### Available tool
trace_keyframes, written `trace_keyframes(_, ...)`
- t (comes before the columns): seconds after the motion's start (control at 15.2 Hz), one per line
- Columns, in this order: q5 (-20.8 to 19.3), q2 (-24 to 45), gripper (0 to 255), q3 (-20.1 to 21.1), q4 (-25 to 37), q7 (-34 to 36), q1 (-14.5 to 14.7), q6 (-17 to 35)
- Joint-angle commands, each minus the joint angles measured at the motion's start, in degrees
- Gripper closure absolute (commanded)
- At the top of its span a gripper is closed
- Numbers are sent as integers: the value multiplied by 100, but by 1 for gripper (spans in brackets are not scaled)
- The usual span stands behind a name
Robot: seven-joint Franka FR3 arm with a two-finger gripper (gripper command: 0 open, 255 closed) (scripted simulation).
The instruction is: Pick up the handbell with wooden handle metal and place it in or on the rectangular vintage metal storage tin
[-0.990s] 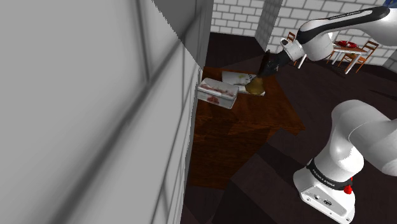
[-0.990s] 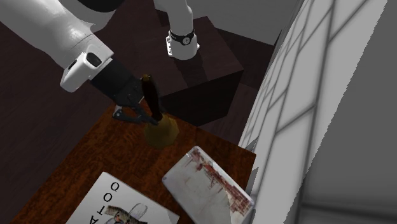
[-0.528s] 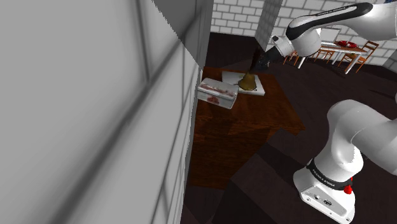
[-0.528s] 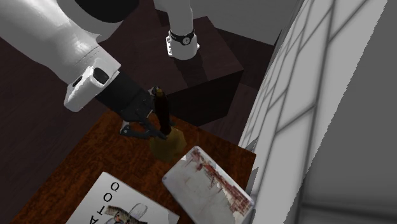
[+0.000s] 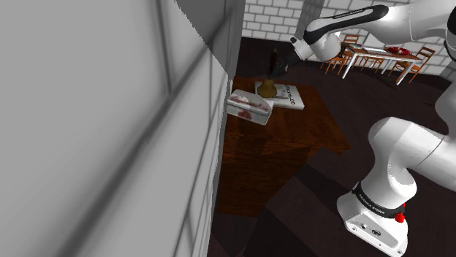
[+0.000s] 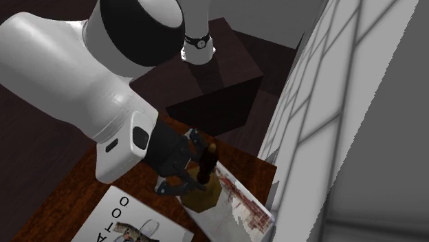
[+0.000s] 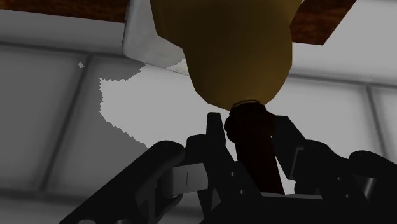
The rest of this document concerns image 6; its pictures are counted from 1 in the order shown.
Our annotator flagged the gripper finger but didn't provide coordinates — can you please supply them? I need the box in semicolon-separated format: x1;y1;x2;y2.
186;128;207;159
154;173;208;197

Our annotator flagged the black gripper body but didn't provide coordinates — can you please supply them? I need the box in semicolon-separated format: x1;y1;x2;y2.
142;119;193;179

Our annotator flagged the white book with red print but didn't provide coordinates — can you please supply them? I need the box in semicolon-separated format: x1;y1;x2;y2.
177;160;276;242

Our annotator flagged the white book with black letters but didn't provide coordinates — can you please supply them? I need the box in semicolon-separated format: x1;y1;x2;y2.
71;185;195;242

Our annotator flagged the dark robot stand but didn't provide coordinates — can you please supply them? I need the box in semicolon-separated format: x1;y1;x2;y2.
129;17;264;138

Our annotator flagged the brown wooden table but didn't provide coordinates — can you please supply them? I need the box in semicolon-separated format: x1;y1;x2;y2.
10;115;278;242

